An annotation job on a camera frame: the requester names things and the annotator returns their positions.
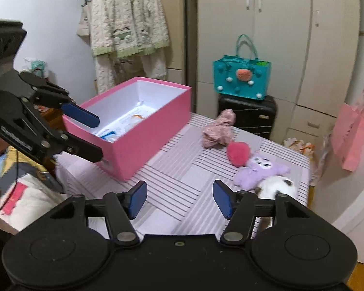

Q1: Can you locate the fluffy white robe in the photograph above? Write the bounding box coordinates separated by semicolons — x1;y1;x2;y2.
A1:
89;0;172;93

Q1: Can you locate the black clothes rack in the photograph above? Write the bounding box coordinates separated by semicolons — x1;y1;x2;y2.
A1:
183;0;198;113

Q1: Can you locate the white plush cat toy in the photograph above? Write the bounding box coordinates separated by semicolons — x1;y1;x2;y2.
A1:
255;176;297;228

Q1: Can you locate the flower print gift bag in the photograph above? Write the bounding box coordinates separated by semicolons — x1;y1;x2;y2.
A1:
283;137;316;162

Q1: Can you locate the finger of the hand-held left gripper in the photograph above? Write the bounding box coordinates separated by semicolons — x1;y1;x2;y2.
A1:
18;71;100;129
47;130;104;163

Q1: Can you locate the blue wipes packet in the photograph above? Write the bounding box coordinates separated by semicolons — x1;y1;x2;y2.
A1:
98;130;119;142

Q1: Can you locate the purple plush toy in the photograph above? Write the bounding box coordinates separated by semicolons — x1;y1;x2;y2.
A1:
233;154;290;190

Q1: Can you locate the striped tablecloth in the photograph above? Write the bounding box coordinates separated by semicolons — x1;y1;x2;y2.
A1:
56;112;310;241

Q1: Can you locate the white paper sheet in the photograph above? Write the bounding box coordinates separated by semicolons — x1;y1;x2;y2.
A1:
108;106;157;140

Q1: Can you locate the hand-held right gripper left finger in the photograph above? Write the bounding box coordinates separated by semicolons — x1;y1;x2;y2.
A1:
50;180;148;247

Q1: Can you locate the black suitcase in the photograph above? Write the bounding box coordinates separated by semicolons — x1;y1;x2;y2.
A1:
217;94;277;142

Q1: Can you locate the pink cardboard box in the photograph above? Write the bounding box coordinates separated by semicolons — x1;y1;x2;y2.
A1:
62;77;192;182

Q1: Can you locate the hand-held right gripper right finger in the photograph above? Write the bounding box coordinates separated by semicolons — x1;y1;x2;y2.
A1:
213;180;311;247

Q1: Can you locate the teal tote bag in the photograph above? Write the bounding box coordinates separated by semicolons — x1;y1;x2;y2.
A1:
213;34;272;101

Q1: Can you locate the beige wardrobe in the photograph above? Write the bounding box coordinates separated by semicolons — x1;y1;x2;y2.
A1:
196;0;361;146

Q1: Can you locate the canvas tote bag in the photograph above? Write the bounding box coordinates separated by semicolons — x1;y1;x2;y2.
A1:
77;3;93;37

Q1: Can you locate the floral pink cloth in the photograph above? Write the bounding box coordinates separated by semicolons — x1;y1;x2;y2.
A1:
202;109;236;150

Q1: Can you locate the pink paper bag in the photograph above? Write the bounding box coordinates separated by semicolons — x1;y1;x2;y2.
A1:
331;102;364;172

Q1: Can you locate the crinkled plastic bag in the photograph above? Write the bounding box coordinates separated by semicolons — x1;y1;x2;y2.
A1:
311;133;334;187

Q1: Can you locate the white door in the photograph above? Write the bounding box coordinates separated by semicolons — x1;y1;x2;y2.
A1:
331;121;364;268

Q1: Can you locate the red pompom plush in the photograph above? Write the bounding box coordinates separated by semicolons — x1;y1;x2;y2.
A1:
226;141;252;168

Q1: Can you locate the person's clothing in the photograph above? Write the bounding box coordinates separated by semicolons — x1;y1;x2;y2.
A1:
0;145;68;234

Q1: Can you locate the green print tissue pack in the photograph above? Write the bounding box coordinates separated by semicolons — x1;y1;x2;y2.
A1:
24;57;50;80

